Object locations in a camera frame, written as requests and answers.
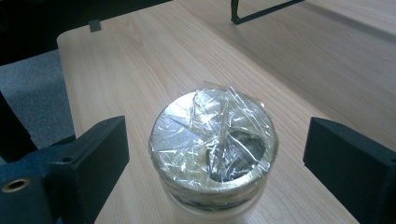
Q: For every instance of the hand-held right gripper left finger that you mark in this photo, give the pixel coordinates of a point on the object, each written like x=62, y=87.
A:
x=90, y=161

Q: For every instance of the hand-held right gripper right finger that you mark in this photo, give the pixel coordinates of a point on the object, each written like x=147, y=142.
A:
x=351, y=168

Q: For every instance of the glass jar with yellow grains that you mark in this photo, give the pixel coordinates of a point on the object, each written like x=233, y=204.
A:
x=202, y=140

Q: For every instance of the black metal shelf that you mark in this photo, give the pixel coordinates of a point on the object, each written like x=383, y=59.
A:
x=235, y=12

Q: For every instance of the grey tape piece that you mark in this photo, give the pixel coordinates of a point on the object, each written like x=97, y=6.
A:
x=95, y=25

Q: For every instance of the black curtain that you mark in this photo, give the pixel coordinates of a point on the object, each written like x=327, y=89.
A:
x=46, y=18

